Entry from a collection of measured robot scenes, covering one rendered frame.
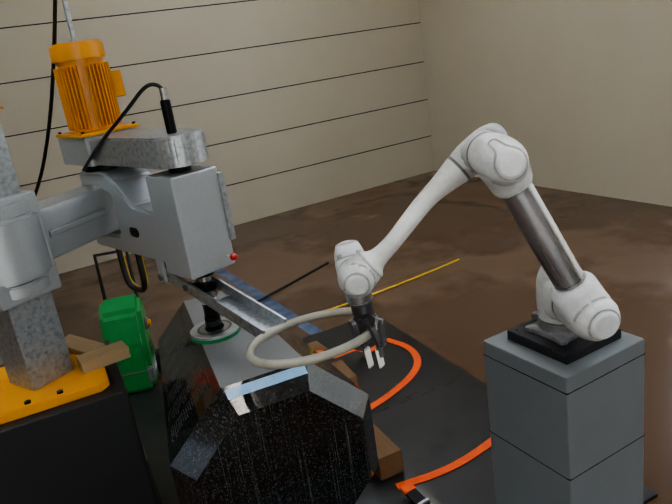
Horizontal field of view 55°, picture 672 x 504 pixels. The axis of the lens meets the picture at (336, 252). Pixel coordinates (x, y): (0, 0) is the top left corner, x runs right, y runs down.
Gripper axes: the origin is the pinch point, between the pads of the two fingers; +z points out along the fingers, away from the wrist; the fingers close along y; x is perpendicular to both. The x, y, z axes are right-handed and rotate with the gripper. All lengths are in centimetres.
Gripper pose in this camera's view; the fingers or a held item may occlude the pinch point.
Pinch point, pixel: (374, 357)
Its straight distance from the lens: 224.0
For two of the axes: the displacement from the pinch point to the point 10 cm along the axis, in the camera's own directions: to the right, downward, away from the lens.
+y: -8.3, 1.0, 5.5
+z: 2.4, 9.5, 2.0
